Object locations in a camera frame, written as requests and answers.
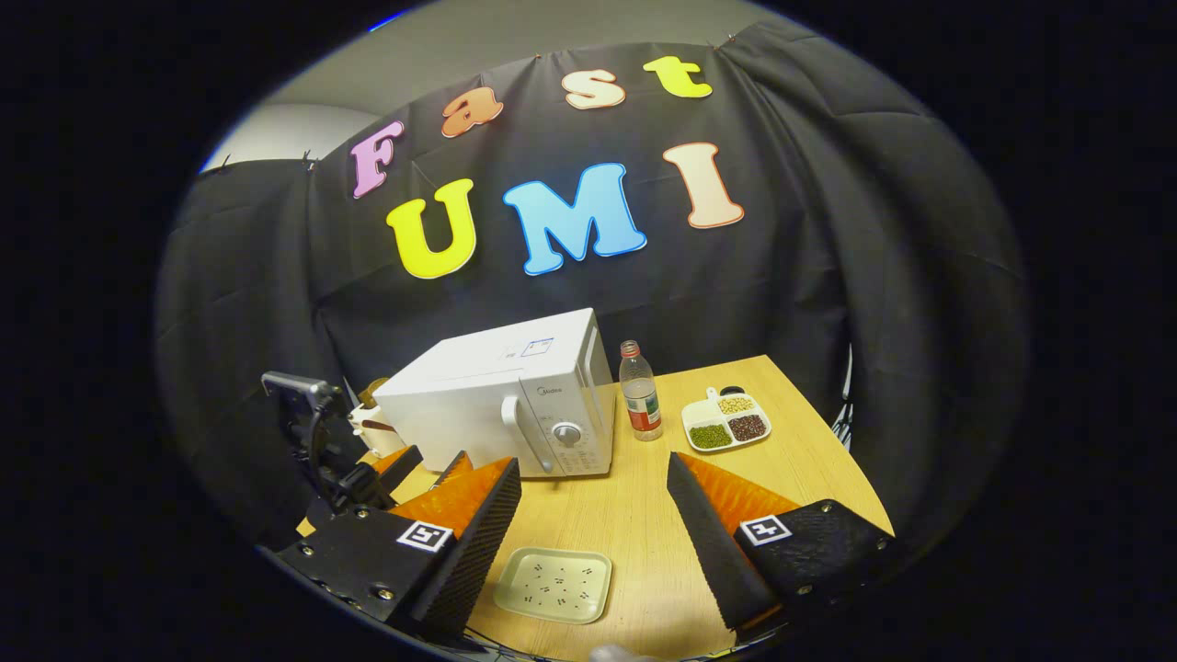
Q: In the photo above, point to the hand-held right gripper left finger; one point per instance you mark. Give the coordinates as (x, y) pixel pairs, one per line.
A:
(469, 552)

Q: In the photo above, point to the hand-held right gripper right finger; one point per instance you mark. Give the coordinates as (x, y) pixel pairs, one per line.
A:
(722, 552)

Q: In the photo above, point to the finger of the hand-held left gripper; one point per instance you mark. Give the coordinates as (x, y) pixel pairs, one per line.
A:
(400, 464)
(457, 467)

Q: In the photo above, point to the white microwave oven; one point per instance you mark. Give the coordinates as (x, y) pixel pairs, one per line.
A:
(497, 386)

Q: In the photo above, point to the white toaster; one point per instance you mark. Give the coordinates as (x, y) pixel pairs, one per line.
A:
(363, 423)

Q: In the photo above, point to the toasted bread slice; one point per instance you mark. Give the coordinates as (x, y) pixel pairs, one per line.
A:
(371, 393)

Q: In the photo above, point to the pale square plate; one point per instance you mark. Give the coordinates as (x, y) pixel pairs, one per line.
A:
(552, 586)

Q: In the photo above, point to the white divided plate with beans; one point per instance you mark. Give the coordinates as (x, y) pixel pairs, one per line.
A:
(726, 423)

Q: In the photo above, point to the clear plastic bottle red label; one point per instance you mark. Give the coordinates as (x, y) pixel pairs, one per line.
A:
(641, 395)

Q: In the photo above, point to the black backdrop cloth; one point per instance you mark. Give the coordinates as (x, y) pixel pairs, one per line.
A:
(782, 276)

